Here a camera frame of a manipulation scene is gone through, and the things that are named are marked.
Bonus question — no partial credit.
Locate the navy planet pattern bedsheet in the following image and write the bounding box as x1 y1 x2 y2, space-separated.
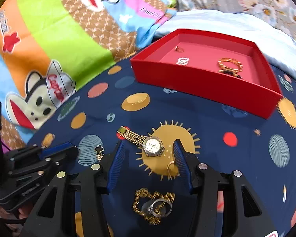
29 59 296 236

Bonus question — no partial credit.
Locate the red jewelry tray box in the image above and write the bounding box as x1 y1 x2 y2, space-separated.
130 29 283 119

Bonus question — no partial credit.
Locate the gold chain bracelet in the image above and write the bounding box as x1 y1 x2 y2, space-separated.
216 57 244 74

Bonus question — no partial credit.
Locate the colourful monkey cartoon quilt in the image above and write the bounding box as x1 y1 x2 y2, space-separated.
0 0 175 149

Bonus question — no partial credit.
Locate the gold clover necklace chain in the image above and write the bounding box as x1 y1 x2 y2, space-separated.
94 144 105 162

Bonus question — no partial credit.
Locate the gold hoop earring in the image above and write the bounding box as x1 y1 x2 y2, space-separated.
166 160 180 180

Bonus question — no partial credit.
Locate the gold wristwatch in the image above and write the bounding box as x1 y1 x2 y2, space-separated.
117 126 164 157

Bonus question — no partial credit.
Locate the thin gold chain with rings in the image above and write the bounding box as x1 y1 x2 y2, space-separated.
132 187 176 225

